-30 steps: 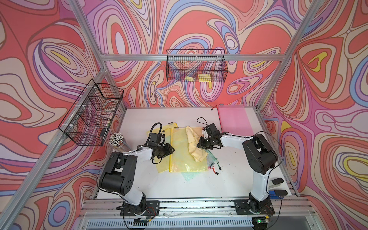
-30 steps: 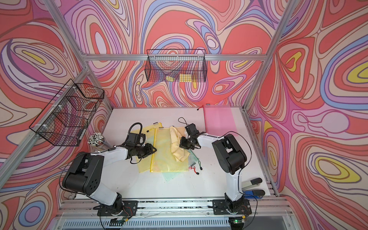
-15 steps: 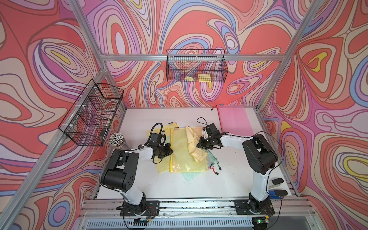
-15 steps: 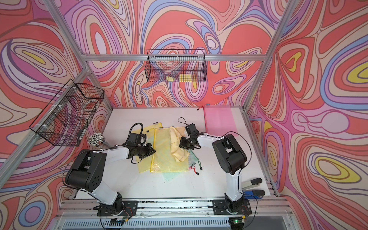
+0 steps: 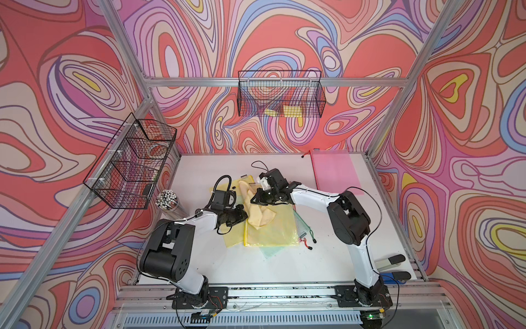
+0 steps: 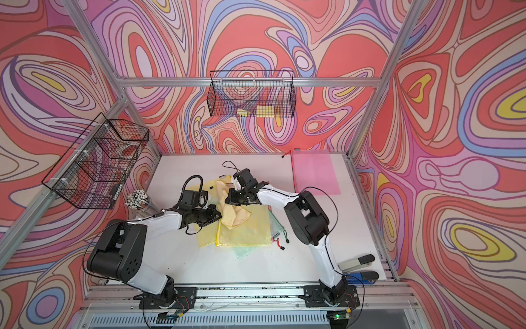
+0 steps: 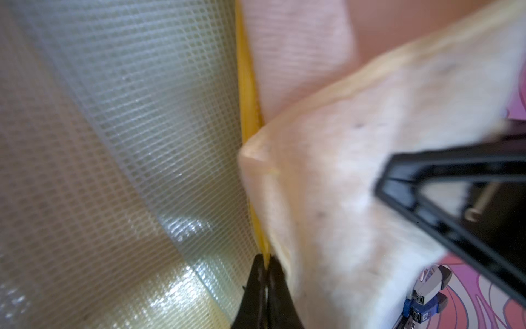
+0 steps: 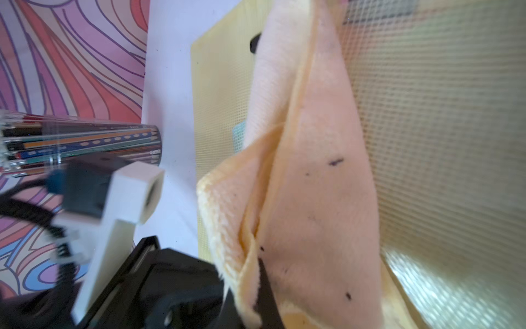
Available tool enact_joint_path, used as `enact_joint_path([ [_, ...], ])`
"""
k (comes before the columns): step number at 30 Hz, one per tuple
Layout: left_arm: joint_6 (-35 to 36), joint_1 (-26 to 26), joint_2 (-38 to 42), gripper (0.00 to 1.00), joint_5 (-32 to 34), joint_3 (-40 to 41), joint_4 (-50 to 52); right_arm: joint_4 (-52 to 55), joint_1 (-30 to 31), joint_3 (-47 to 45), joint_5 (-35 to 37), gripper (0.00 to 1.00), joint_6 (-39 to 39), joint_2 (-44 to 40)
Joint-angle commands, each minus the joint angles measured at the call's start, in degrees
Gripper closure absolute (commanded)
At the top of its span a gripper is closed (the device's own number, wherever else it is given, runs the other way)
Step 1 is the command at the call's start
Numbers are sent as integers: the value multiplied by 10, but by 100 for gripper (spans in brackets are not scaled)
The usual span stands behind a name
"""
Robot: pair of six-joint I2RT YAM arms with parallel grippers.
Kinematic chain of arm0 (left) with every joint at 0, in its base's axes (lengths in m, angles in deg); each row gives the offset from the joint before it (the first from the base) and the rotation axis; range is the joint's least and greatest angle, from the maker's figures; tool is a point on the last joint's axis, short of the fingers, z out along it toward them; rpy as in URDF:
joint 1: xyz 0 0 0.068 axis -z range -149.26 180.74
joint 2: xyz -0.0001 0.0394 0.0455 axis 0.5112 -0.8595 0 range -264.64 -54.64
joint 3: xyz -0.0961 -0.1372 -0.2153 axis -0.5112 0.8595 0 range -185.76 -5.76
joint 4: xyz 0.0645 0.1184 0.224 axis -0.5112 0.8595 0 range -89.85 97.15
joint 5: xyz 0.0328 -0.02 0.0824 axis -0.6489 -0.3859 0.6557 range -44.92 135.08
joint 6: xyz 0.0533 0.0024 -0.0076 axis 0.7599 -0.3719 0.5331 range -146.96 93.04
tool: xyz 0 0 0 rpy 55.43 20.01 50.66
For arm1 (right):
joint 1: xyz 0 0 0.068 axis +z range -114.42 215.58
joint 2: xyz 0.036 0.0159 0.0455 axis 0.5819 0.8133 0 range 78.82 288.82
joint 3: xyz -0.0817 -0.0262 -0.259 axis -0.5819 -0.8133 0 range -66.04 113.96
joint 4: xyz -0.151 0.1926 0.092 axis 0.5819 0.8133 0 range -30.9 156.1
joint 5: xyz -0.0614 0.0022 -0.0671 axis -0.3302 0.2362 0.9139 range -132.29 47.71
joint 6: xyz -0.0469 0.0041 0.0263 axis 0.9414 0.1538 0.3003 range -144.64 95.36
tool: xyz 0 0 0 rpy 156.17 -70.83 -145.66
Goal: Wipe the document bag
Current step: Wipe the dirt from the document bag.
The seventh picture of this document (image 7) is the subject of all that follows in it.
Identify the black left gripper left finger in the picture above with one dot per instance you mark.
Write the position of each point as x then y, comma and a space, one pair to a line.
252, 312

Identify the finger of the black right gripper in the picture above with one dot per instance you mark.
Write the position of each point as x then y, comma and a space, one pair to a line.
495, 244

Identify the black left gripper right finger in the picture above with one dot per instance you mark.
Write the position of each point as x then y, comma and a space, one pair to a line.
281, 312

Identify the yellow microfiber cloth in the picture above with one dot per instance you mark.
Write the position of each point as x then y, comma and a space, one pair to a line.
310, 172

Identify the yellow mesh document bag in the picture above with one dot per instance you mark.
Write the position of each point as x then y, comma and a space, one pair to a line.
121, 203

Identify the blue grey stapler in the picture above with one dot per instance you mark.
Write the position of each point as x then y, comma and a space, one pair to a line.
426, 298

